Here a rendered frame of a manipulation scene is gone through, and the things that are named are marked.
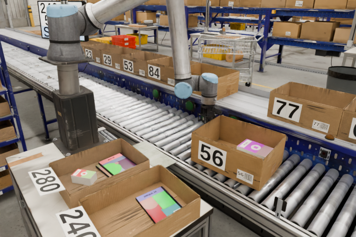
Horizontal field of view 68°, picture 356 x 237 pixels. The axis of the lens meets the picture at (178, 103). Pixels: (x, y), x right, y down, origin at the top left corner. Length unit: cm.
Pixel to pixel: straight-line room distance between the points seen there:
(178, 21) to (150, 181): 76
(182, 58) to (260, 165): 61
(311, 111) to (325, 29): 445
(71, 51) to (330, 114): 137
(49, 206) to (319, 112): 138
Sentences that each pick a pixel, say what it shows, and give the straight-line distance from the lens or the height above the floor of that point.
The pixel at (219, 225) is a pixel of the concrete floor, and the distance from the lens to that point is 218.
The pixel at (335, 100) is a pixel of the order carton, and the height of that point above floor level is 99.
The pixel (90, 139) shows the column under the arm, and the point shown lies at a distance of 165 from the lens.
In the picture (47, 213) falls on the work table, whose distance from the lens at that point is 128.
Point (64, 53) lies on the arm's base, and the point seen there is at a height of 131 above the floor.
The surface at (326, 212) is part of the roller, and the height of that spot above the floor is 75.
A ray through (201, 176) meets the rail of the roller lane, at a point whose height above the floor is 74.
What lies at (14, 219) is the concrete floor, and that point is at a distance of 252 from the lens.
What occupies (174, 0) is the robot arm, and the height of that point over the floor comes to 155.
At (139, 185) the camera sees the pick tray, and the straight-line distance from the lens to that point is 125.
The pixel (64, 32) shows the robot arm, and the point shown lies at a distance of 147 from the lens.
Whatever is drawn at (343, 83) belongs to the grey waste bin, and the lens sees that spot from 420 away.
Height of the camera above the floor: 156
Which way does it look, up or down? 22 degrees down
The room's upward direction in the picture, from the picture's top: straight up
